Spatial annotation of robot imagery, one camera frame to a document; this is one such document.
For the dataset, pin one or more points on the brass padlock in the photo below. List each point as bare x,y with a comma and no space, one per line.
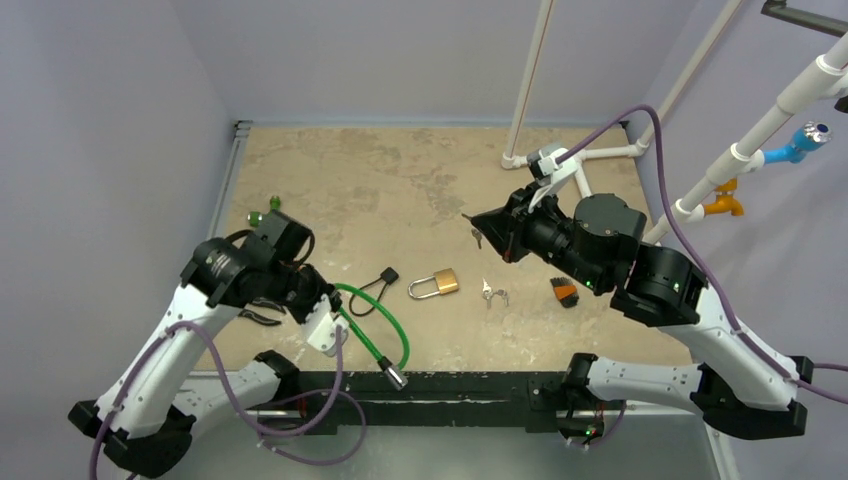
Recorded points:
440,283

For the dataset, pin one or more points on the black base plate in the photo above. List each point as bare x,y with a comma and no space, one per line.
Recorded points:
537,402

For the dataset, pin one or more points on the orange black brush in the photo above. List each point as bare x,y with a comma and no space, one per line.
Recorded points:
565,291

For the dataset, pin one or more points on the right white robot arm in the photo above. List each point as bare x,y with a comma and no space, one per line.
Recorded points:
737,384

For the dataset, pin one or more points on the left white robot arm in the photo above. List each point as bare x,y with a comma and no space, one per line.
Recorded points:
147,421

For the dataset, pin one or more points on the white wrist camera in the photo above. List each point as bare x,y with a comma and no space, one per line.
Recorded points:
552,167
325,329

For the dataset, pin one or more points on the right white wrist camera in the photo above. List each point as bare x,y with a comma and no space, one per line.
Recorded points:
552,167

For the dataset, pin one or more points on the white pvc pipe frame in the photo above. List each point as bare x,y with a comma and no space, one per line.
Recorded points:
824,78

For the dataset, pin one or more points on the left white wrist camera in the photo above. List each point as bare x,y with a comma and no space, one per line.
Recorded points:
325,329

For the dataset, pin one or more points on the orange tap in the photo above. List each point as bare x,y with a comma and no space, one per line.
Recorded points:
725,201

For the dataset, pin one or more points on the blue tap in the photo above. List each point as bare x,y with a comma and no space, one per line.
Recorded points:
807,139

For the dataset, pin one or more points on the black handled pliers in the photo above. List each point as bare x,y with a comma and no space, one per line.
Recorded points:
251,313

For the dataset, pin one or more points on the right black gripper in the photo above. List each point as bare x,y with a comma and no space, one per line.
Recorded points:
515,227

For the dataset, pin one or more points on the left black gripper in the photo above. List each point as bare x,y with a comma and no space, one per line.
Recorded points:
322,287

